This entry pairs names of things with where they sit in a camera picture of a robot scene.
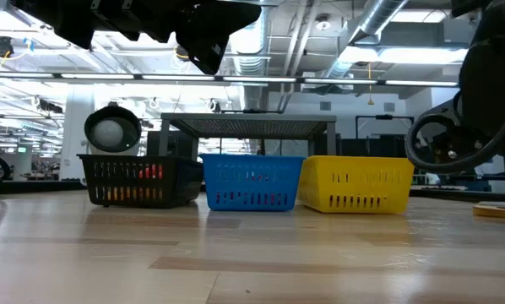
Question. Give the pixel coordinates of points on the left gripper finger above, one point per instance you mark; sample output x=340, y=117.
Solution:
x=223, y=21

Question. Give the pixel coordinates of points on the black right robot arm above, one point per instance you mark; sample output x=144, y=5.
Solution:
x=501, y=17

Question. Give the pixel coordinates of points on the blue plastic basket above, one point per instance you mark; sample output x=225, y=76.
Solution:
x=252, y=181

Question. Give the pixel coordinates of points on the yellow hanging pendant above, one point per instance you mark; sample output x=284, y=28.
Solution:
x=370, y=102

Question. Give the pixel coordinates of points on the white cylindrical spotlight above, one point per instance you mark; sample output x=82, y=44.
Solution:
x=109, y=133

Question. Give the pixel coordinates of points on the person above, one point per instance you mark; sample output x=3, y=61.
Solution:
x=432, y=178

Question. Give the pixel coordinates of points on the yellow card pack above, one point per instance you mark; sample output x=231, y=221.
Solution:
x=497, y=211

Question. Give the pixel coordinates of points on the black plastic basket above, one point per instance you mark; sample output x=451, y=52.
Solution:
x=130, y=160

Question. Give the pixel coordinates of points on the black ceiling dome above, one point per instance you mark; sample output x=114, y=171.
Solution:
x=181, y=52
x=1, y=45

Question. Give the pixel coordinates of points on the yellow plastic basket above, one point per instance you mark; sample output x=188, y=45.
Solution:
x=354, y=164

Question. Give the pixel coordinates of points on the grey perforated metal riser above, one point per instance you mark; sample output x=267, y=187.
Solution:
x=248, y=126

